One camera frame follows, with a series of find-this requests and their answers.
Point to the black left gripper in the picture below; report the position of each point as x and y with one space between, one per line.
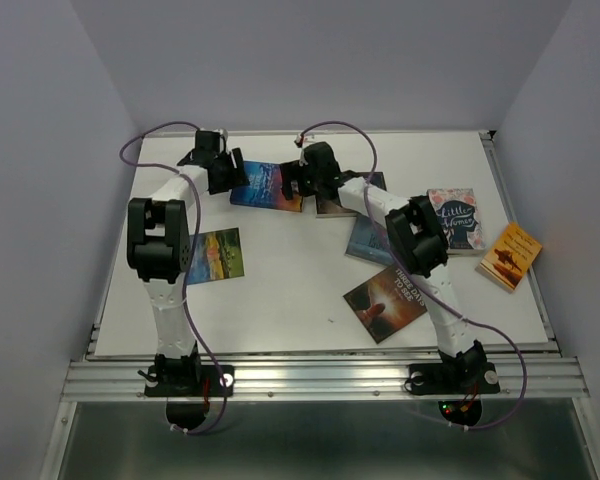
238 171

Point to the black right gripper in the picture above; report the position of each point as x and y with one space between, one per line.
292 171

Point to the blue sunset cover book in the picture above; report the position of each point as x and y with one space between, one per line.
264 189

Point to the Animal Farm book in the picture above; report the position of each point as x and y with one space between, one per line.
217 256

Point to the Nineteen Eighty-Four book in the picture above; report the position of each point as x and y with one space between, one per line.
364 243

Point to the Three Days to See book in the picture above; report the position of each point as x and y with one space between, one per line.
386 303

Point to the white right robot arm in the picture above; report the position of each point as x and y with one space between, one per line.
411 230

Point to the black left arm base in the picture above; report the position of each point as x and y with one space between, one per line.
186 377

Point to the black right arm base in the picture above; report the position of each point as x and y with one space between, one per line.
468 372

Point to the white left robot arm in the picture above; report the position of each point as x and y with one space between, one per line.
159 247

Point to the Little Women book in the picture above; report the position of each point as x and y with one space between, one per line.
458 215

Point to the orange yellow book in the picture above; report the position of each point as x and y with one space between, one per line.
510 257

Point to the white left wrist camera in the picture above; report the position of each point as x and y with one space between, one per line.
223 139

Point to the aluminium right side rail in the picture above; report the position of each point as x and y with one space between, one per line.
488 143

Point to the aluminium rail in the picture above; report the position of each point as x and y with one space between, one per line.
488 143
264 378

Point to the aluminium front rail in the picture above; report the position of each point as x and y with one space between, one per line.
264 378

